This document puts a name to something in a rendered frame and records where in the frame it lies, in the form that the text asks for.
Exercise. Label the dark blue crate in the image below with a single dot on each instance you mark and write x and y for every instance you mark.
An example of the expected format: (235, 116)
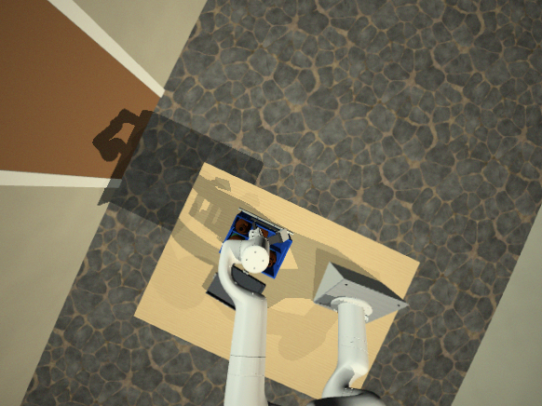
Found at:
(277, 247)

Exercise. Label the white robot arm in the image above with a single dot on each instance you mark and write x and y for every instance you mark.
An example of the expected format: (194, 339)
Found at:
(246, 369)

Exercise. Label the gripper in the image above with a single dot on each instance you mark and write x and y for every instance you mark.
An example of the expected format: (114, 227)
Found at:
(256, 230)

